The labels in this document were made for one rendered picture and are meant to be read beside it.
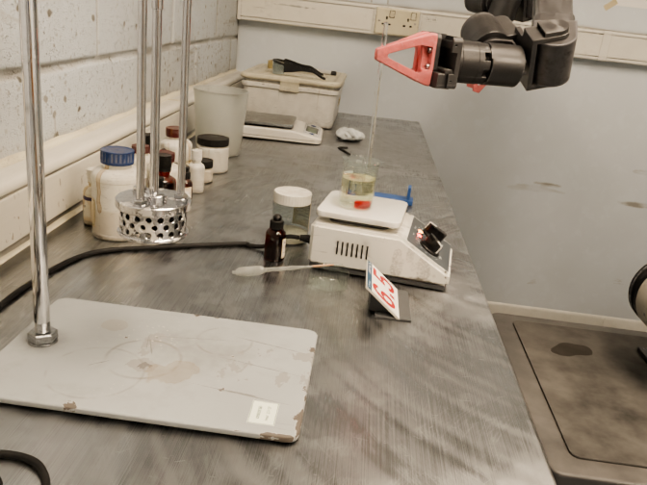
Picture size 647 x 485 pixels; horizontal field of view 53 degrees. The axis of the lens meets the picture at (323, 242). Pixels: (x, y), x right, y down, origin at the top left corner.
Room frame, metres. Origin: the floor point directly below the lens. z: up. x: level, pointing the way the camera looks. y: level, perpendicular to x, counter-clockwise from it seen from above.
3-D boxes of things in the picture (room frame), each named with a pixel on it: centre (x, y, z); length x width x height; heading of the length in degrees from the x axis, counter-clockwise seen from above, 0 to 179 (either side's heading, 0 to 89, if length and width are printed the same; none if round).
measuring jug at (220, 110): (1.54, 0.28, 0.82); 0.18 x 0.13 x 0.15; 40
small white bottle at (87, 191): (0.95, 0.36, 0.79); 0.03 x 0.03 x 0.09
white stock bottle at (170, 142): (1.23, 0.30, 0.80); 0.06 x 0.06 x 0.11
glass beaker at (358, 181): (0.90, -0.04, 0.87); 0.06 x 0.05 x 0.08; 67
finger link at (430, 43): (0.92, -0.08, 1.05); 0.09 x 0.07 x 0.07; 104
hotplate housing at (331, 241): (0.91, -0.08, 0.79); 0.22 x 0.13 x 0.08; 80
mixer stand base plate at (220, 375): (0.57, 0.15, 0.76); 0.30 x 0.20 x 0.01; 88
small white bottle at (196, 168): (1.18, 0.25, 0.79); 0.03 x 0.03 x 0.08
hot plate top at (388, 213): (0.91, -0.05, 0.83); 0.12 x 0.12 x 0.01; 80
